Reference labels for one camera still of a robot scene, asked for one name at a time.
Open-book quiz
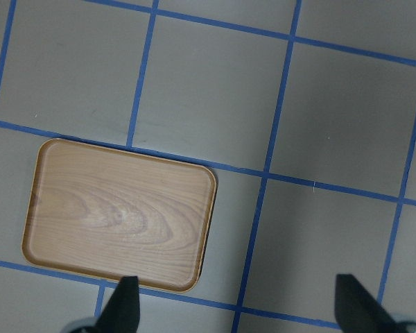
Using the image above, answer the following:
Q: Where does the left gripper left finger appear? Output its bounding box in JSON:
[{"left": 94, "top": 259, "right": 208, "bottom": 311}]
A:
[{"left": 94, "top": 276, "right": 140, "bottom": 333}]

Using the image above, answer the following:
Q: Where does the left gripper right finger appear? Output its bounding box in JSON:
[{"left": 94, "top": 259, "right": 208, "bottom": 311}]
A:
[{"left": 334, "top": 274, "right": 397, "bottom": 333}]

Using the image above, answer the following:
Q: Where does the wooden serving tray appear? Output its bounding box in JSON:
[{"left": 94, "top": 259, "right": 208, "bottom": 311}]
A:
[{"left": 21, "top": 139, "right": 217, "bottom": 293}]

